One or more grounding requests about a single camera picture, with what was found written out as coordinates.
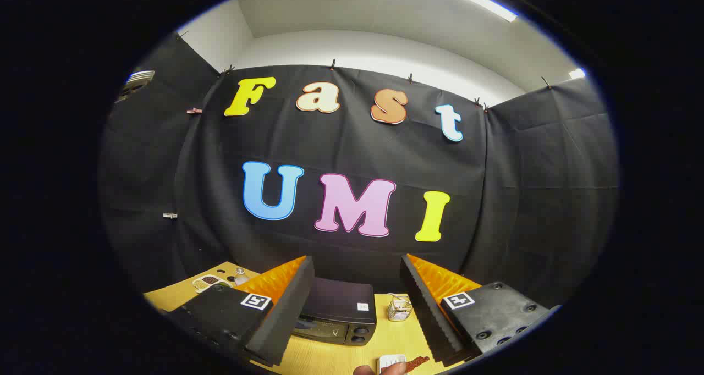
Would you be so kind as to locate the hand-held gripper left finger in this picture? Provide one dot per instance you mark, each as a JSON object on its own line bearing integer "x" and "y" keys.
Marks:
{"x": 289, "y": 314}

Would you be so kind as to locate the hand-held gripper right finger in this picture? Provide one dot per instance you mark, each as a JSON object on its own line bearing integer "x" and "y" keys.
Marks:
{"x": 426, "y": 309}

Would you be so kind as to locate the black toaster oven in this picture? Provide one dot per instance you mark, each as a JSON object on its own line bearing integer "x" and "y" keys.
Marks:
{"x": 341, "y": 303}

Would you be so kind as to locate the red-brown meat strip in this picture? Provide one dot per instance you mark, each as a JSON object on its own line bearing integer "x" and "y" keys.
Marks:
{"x": 418, "y": 362}

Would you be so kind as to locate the clear plastic bottle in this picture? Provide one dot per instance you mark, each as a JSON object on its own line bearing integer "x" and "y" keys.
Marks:
{"x": 241, "y": 277}

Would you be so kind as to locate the white oblong dish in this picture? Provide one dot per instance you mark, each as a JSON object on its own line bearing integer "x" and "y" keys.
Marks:
{"x": 390, "y": 359}

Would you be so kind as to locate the white divided dish with grains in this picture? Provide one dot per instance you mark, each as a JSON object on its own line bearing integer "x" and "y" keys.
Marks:
{"x": 210, "y": 281}

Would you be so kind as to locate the pink clip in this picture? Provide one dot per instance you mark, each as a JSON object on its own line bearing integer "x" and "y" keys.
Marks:
{"x": 193, "y": 110}

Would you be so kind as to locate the white air vent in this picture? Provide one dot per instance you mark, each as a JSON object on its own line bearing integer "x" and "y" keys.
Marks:
{"x": 135, "y": 83}

